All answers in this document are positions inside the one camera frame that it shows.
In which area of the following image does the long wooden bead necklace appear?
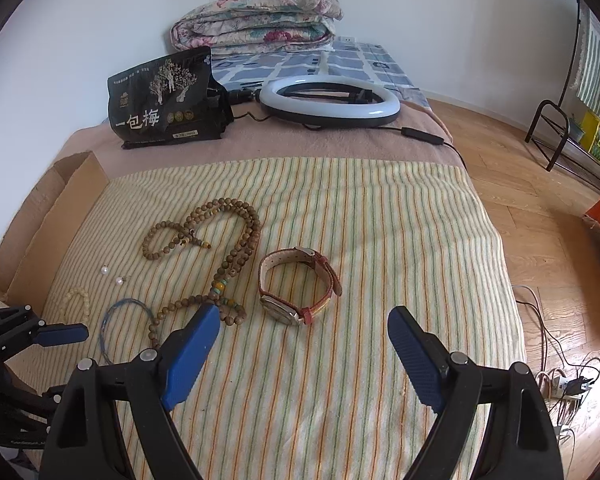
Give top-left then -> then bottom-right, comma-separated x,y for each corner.
141,200 -> 262,352

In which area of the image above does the white ring light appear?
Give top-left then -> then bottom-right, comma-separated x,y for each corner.
258,77 -> 401,125

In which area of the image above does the cardboard box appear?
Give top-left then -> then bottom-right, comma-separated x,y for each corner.
0,152 -> 112,314

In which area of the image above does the striped yellow-green blanket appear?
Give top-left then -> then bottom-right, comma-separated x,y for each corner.
0,157 -> 527,480

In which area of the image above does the blue checked bed sheet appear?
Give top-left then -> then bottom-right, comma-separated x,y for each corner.
210,37 -> 433,109

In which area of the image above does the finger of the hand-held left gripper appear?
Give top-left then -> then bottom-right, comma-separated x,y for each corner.
0,304 -> 90,361
27,384 -> 71,411

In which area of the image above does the green striped hanging cloth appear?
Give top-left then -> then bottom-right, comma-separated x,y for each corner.
567,7 -> 600,119

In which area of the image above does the black snack bag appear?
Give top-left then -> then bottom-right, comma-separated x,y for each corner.
107,46 -> 233,151

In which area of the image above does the white bead bracelet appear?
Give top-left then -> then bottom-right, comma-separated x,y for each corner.
62,287 -> 94,322

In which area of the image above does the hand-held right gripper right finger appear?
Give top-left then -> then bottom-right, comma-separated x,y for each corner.
387,306 -> 565,480

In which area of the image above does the black metal rack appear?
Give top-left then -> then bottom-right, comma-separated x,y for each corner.
525,0 -> 600,192

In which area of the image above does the white power strip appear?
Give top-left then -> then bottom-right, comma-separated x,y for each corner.
535,367 -> 594,402

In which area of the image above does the wristwatch with red-brown strap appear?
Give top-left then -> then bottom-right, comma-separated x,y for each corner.
258,247 -> 342,327

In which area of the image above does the black ring light cable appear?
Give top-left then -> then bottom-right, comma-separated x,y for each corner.
399,124 -> 469,172

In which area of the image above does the blue cord bracelet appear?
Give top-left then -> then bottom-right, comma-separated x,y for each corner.
99,298 -> 159,367

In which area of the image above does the folded floral quilt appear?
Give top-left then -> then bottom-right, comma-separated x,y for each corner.
171,0 -> 343,56

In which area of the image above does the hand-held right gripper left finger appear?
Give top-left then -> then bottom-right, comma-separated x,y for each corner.
39,303 -> 222,480

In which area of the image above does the pink blanket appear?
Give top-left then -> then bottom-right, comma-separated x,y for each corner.
72,97 -> 469,184

